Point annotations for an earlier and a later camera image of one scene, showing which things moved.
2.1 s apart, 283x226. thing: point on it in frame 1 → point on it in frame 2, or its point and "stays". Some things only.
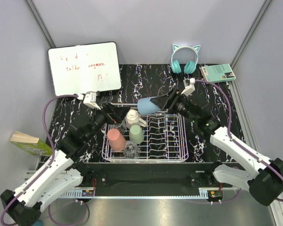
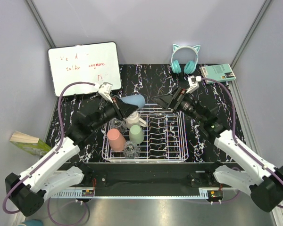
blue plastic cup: x=146 y=107 → x=137 y=100
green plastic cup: x=136 y=135 stays
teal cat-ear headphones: x=190 y=66 stays
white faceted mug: x=132 y=118 stays
